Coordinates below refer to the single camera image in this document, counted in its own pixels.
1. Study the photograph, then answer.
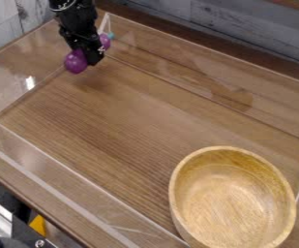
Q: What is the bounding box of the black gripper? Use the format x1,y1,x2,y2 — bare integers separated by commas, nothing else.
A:
50,0,106,66

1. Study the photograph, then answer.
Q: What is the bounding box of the purple toy eggplant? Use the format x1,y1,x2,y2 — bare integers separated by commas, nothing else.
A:
64,32,114,74

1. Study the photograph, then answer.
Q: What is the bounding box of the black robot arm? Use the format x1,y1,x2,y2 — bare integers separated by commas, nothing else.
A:
48,0,106,66

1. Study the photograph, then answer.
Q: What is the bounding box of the brown wooden bowl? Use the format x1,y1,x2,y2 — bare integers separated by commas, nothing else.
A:
168,146,296,248

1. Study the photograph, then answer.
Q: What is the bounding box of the yellow black equipment base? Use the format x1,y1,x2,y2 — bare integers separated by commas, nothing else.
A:
0,184,83,248

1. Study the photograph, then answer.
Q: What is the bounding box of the clear acrylic corner bracket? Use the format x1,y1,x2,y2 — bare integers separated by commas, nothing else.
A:
98,13,111,34

